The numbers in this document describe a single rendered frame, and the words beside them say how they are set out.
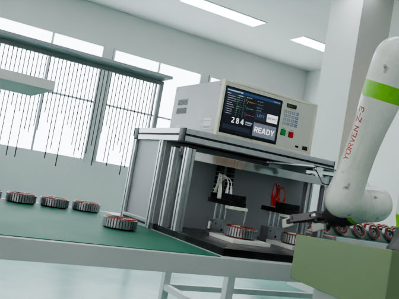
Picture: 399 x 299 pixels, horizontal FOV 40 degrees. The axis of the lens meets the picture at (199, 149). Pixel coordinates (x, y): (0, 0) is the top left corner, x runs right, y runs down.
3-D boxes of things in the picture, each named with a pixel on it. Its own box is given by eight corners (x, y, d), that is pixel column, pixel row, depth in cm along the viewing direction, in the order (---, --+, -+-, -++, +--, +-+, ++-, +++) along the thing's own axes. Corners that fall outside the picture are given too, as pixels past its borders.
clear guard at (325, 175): (373, 194, 192) (376, 177, 192) (322, 184, 180) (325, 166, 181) (312, 185, 220) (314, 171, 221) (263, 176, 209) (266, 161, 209)
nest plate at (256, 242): (270, 247, 181) (271, 244, 181) (232, 243, 174) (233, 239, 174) (244, 239, 194) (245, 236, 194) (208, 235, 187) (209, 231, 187)
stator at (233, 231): (263, 241, 183) (265, 231, 183) (238, 239, 176) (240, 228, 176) (240, 235, 192) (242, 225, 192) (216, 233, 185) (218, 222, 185)
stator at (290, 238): (317, 248, 193) (319, 238, 194) (293, 245, 188) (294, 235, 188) (297, 242, 203) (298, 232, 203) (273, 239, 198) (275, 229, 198)
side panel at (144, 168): (154, 229, 197) (170, 141, 199) (147, 228, 196) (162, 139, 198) (126, 218, 222) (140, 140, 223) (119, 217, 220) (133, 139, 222)
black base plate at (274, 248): (380, 272, 186) (381, 265, 186) (222, 255, 155) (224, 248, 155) (292, 245, 227) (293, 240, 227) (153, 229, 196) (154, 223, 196)
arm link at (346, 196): (409, 109, 154) (381, 99, 163) (380, 100, 148) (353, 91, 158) (363, 226, 161) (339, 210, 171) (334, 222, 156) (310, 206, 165)
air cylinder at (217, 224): (229, 236, 196) (231, 220, 196) (211, 234, 192) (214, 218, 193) (221, 234, 200) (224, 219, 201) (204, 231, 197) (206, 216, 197)
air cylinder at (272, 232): (282, 242, 208) (284, 228, 208) (266, 241, 204) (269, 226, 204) (274, 240, 212) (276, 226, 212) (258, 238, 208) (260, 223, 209)
